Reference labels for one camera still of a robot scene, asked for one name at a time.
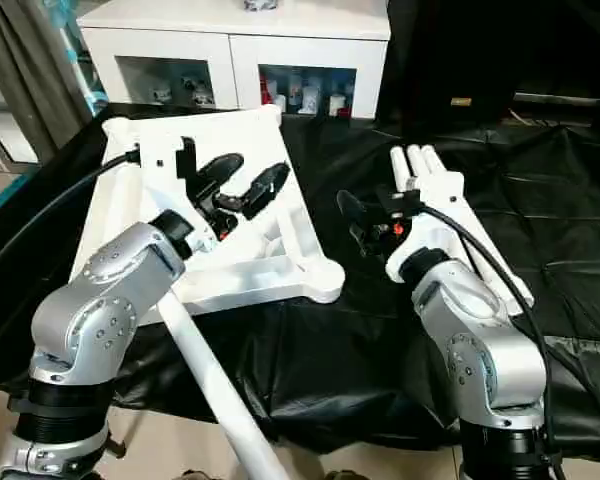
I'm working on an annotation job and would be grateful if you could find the black table mat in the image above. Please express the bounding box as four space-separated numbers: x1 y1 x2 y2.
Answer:
0 100 600 461

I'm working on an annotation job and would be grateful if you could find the white display cabinet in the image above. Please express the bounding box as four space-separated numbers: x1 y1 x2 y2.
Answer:
75 0 393 119

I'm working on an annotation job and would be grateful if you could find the black cabinet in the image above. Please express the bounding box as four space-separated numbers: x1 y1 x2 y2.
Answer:
380 0 600 126

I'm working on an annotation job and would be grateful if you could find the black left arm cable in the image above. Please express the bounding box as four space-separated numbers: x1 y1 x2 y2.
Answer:
0 148 143 286

